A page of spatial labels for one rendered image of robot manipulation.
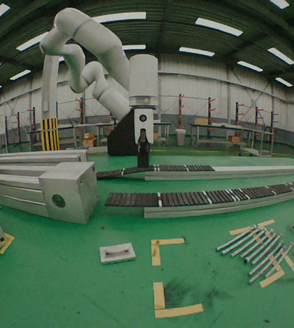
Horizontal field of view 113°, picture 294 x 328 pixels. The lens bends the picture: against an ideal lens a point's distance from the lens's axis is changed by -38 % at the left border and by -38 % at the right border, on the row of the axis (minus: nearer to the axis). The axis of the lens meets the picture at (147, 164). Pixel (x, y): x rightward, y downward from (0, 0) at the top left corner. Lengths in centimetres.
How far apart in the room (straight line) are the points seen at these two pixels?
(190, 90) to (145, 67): 802
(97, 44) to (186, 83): 807
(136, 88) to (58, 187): 31
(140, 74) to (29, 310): 53
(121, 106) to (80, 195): 64
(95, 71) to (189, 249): 91
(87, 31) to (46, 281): 55
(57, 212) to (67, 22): 51
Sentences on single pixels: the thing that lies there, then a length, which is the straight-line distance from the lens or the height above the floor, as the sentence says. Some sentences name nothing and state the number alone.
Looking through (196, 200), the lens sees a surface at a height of 81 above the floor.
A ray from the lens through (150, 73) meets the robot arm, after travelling 44.
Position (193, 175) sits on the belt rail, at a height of 79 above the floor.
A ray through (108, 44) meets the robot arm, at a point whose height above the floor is 118.
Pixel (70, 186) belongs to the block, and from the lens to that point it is 27.
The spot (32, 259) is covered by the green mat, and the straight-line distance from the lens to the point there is 28.
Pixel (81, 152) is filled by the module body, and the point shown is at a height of 86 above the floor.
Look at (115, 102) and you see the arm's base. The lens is 85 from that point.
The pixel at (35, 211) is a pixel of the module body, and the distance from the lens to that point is 37.
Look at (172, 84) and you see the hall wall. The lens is 825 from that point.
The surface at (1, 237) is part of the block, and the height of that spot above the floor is 79.
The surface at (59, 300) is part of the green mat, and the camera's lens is 22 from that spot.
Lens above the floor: 97
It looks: 17 degrees down
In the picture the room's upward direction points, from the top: straight up
